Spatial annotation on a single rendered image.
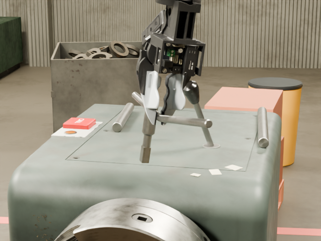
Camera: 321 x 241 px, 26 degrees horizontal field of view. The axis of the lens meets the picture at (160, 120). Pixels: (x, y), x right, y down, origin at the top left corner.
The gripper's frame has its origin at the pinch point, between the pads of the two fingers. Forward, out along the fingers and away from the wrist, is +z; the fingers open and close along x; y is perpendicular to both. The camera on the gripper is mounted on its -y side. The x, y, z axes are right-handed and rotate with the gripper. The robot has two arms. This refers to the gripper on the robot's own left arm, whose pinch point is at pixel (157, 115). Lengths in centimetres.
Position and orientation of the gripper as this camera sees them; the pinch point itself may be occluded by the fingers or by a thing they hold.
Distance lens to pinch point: 115.9
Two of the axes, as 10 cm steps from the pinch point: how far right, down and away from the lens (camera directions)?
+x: 9.4, 0.4, 3.5
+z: -1.3, 9.6, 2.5
